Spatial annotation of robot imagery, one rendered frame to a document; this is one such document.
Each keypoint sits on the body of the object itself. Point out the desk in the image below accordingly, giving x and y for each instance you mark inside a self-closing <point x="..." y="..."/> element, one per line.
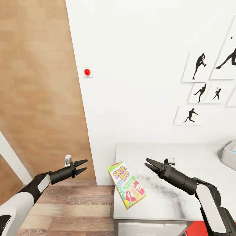
<point x="167" y="210"/>

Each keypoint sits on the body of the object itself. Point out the electric switch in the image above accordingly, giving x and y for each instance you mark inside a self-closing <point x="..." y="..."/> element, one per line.
<point x="87" y="70"/>

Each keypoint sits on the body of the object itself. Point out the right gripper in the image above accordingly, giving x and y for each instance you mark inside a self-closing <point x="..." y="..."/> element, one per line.
<point x="167" y="173"/>

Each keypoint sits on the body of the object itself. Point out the sliding door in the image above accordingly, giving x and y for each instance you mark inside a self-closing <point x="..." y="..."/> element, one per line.
<point x="42" y="115"/>
<point x="9" y="181"/>

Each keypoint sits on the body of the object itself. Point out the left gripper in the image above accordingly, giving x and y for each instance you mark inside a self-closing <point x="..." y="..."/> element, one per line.
<point x="71" y="171"/>

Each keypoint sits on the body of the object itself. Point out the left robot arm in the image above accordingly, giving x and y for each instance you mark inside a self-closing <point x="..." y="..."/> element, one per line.
<point x="14" y="211"/>

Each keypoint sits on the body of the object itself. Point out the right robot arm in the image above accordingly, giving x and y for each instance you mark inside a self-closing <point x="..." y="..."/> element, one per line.
<point x="218" y="220"/>

